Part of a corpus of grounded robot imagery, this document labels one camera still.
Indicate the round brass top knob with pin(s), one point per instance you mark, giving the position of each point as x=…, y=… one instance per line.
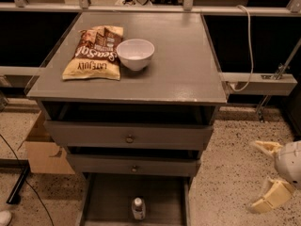
x=129, y=139

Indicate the brown yellow chips bag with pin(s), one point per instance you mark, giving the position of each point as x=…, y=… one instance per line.
x=96, y=54

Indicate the grey drawer cabinet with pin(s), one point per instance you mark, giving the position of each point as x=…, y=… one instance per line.
x=131, y=114

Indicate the white bowl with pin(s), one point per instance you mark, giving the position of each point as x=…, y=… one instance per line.
x=135, y=54

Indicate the grey drawer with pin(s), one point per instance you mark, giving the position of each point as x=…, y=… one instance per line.
x=108, y=201
x=112, y=135
x=122, y=165

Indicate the grey bottom drawer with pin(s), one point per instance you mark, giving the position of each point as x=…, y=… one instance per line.
x=108, y=201

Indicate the grey metal rail frame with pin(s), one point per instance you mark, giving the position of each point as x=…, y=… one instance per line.
x=260, y=82

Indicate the clear plastic water bottle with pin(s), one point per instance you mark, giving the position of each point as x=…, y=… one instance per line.
x=138, y=208

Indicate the white shoe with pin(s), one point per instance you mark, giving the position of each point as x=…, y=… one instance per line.
x=5, y=218

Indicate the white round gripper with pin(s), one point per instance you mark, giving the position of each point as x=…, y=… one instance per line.
x=289, y=162

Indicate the black metal floor bar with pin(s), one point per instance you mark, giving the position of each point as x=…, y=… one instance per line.
x=14, y=196

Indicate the grey top drawer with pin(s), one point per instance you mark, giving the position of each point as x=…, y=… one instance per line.
x=112, y=135

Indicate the cardboard box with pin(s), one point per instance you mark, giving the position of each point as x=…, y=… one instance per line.
x=43, y=154

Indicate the grey middle drawer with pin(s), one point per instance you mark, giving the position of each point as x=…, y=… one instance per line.
x=122, y=165

